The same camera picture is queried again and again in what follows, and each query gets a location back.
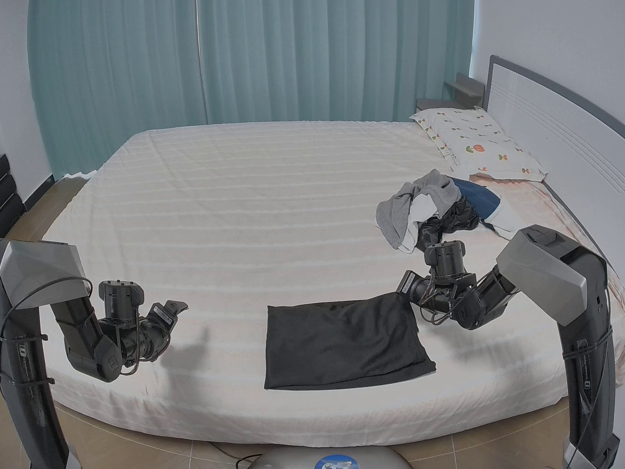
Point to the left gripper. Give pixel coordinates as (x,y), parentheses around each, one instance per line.
(151,332)

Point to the black T-shirt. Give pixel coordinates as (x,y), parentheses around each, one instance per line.
(342,340)

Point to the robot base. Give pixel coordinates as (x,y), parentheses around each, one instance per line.
(327,459)

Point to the black chest of drawers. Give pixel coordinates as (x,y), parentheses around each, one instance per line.
(9,188)

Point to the pile of clothes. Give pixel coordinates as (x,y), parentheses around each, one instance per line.
(415,203)

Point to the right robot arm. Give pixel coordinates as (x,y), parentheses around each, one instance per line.
(547,266)

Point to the bed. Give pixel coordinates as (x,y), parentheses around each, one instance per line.
(244,203)

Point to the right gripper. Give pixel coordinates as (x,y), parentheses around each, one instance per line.
(417,291)

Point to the grey bedside table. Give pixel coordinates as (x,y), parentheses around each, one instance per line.
(461,88)

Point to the white printed pillow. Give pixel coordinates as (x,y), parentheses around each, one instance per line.
(478,144)

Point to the blue-green curtain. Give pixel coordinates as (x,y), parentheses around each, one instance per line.
(117,66)
(332,42)

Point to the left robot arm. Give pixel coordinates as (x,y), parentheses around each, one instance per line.
(78,330)

